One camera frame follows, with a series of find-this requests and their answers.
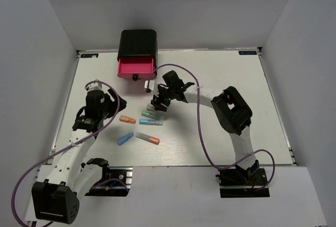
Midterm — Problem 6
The purple cable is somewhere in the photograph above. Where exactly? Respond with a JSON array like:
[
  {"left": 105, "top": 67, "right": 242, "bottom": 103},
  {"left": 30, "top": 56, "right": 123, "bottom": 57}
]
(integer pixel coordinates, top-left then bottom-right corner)
[
  {"left": 145, "top": 63, "right": 276, "bottom": 191},
  {"left": 12, "top": 79, "right": 131, "bottom": 227}
]

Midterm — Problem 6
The black drawer cabinet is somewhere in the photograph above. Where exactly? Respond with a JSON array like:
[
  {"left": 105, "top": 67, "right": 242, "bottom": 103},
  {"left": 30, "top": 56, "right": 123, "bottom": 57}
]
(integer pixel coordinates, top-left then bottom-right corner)
[{"left": 117, "top": 29, "right": 158, "bottom": 81}]

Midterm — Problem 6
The blue highlighter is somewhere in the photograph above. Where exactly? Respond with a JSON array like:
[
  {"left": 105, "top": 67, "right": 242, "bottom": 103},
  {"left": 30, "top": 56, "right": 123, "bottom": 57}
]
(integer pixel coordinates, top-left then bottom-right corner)
[{"left": 139, "top": 119, "right": 163, "bottom": 126}]

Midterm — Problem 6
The orange white highlighter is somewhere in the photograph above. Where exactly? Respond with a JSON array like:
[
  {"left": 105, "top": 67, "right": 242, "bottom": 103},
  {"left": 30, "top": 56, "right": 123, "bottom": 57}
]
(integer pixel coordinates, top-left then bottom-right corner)
[{"left": 135, "top": 132, "right": 160, "bottom": 145}]

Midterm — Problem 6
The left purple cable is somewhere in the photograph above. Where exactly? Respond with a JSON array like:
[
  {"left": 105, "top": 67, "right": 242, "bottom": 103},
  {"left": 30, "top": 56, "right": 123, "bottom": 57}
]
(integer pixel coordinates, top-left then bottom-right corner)
[{"left": 12, "top": 79, "right": 131, "bottom": 227}]

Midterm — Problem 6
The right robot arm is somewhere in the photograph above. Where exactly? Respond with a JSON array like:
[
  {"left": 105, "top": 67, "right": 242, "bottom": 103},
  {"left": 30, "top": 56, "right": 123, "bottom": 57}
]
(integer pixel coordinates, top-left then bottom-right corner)
[{"left": 144, "top": 70, "right": 259, "bottom": 184}]

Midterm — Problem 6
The left blue table sticker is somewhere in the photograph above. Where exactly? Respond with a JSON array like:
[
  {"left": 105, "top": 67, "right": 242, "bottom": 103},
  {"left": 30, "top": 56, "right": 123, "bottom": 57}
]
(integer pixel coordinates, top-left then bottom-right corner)
[{"left": 80, "top": 53, "right": 99, "bottom": 58}]

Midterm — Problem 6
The blue table sticker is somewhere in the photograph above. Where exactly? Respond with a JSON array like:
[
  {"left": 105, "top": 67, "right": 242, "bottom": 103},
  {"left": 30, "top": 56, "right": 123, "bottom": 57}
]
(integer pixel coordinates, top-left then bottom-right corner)
[
  {"left": 80, "top": 53, "right": 99, "bottom": 58},
  {"left": 238, "top": 50, "right": 257, "bottom": 55}
]

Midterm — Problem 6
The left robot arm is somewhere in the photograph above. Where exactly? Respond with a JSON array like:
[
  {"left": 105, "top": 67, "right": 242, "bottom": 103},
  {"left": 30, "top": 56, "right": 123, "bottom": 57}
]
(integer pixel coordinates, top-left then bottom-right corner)
[{"left": 31, "top": 89, "right": 127, "bottom": 224}]

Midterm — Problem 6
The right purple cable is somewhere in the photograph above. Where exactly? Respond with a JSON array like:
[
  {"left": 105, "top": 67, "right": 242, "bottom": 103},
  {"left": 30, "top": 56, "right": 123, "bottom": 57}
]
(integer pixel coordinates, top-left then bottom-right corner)
[{"left": 145, "top": 63, "right": 276, "bottom": 191}]

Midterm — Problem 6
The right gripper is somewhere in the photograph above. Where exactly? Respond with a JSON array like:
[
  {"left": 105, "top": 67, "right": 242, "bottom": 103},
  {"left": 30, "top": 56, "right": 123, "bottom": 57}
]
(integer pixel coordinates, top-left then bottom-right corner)
[{"left": 152, "top": 84, "right": 176, "bottom": 112}]

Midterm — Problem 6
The right blue table sticker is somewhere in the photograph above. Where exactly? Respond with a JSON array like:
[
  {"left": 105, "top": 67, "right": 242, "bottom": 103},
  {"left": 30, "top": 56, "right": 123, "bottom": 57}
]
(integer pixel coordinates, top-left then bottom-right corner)
[{"left": 238, "top": 50, "right": 257, "bottom": 55}]

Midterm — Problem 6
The white eraser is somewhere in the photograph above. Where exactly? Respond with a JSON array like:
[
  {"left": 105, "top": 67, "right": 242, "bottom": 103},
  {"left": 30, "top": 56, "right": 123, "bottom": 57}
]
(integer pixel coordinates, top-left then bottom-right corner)
[{"left": 146, "top": 104, "right": 155, "bottom": 111}]

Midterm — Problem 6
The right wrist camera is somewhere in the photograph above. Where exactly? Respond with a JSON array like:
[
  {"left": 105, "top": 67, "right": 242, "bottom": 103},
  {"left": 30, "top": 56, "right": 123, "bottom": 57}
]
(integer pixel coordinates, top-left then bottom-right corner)
[{"left": 144, "top": 80, "right": 158, "bottom": 95}]

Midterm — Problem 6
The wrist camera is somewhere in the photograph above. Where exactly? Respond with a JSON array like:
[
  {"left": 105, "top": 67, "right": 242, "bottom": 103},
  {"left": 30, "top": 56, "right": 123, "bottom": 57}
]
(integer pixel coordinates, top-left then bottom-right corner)
[
  {"left": 85, "top": 79, "right": 103, "bottom": 93},
  {"left": 144, "top": 80, "right": 158, "bottom": 95}
]

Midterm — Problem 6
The pink drawer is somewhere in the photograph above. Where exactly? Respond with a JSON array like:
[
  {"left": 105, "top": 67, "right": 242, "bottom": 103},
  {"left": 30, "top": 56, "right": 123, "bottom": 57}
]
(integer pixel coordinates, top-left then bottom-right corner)
[{"left": 117, "top": 56, "right": 155, "bottom": 79}]

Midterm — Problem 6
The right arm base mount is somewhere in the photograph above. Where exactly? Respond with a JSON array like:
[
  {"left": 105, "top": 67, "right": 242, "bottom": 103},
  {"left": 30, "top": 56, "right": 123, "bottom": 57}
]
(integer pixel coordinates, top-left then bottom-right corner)
[{"left": 215, "top": 168, "right": 270, "bottom": 198}]

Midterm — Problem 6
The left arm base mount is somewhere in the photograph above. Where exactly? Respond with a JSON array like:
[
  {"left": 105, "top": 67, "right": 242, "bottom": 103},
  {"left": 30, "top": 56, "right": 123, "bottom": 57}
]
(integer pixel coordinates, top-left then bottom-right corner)
[{"left": 86, "top": 167, "right": 133, "bottom": 198}]

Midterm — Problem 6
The green highlighter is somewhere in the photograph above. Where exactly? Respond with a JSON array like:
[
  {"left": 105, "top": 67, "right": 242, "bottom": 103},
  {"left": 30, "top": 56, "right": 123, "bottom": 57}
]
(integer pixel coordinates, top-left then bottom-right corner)
[{"left": 141, "top": 110, "right": 164, "bottom": 120}]

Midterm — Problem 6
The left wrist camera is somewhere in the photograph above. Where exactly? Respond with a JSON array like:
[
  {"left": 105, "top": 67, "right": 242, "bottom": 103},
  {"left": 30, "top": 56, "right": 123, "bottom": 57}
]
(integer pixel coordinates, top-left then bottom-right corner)
[{"left": 85, "top": 79, "right": 103, "bottom": 93}]

